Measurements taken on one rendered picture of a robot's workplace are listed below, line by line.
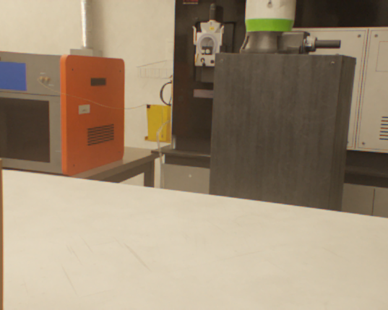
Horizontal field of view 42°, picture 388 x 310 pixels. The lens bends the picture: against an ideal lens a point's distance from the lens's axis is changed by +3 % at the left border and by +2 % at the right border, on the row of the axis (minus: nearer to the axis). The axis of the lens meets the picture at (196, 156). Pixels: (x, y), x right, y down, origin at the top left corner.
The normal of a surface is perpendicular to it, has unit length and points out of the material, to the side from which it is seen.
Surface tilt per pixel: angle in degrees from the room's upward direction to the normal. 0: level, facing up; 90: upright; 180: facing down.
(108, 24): 90
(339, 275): 0
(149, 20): 90
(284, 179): 90
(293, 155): 90
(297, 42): 81
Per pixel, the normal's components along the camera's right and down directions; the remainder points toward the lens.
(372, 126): -0.33, 0.15
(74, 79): 0.94, 0.10
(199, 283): 0.04, -0.98
